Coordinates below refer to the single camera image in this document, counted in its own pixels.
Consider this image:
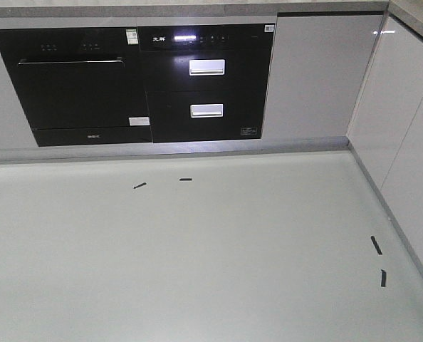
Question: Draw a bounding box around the black disinfection cabinet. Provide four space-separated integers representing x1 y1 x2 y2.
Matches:
138 23 275 143

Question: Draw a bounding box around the black built-in dishwasher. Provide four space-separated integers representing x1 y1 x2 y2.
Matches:
0 27 152 147

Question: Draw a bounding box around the grey side cabinet door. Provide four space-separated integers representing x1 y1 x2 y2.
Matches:
348 16 423 265

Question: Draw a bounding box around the grey left cabinet door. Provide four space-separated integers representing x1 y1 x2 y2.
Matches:
0 55 37 149

